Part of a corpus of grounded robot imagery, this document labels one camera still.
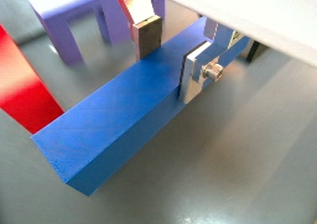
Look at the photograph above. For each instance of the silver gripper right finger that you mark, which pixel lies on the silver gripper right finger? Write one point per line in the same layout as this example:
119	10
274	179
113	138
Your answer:
200	63

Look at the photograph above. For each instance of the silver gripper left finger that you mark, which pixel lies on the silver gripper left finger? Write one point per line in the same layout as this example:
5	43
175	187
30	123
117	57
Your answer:
146	26

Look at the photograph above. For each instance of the blue rectangular block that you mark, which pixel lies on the blue rectangular block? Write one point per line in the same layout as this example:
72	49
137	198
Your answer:
89	141

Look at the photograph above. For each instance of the purple comb-shaped block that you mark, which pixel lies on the purple comb-shaped block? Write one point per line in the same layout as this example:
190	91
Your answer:
56	14

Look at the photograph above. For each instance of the red comb-shaped block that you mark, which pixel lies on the red comb-shaped block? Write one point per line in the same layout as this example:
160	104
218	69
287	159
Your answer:
24	96

